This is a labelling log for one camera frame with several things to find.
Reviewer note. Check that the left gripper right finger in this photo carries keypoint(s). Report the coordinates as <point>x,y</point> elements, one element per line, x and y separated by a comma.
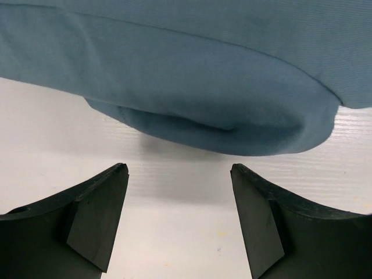
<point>288,236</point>

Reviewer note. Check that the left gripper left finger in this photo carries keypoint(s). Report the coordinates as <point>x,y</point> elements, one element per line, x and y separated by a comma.
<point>70,234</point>

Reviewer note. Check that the grey-blue t shirt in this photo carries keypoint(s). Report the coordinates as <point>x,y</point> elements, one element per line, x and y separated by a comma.
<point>249,78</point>

